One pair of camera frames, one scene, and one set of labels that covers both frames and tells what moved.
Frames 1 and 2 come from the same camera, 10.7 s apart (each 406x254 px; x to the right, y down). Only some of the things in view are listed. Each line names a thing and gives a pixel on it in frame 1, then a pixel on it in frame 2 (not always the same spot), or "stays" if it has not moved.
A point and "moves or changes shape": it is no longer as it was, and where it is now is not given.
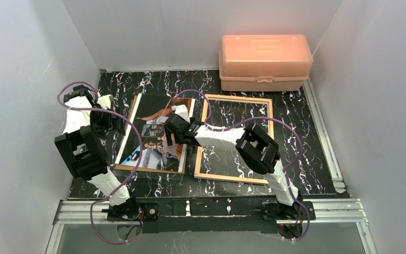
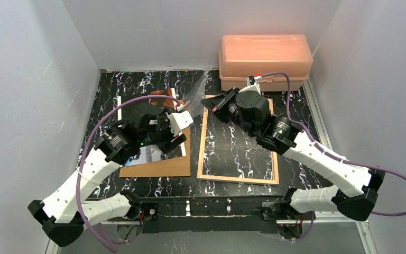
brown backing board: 118,167 moves or changes shape
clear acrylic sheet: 144,152 → 193,101
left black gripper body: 110,124 → 167,131
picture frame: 233,99 stays
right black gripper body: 174,129 → 226,108
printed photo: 150,115 moves or changes shape
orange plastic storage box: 264,62 stays
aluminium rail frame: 344,209 stays
